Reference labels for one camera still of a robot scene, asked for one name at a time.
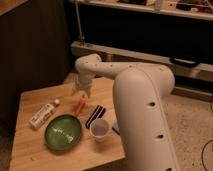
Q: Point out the white tube with cap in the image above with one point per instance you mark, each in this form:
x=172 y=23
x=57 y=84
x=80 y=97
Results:
x=43 y=114

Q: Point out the black white striped object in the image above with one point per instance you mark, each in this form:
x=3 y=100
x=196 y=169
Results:
x=97 y=113

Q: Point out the metal pole stand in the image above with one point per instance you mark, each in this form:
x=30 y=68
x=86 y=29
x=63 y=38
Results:
x=81 y=36

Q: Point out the orange pepper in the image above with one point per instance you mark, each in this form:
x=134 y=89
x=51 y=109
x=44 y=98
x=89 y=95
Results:
x=80 y=105

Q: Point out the long white beam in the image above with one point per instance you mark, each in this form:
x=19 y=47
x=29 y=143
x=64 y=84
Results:
x=201 y=71

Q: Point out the wooden table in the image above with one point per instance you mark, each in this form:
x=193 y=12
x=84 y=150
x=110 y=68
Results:
x=30 y=152

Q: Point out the blue sponge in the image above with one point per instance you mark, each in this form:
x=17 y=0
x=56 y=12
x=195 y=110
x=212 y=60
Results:
x=116 y=128

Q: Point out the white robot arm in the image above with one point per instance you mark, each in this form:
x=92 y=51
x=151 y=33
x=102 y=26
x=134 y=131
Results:
x=138 y=91

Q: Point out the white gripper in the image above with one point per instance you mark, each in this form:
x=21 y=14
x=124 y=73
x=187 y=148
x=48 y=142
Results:
x=83 y=86

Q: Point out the cluttered shelf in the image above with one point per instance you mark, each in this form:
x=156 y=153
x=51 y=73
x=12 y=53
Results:
x=156 y=7

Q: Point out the black handle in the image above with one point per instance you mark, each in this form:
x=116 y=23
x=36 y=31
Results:
x=190 y=64

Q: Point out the green round plate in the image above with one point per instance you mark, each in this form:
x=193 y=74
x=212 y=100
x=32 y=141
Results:
x=63 y=132

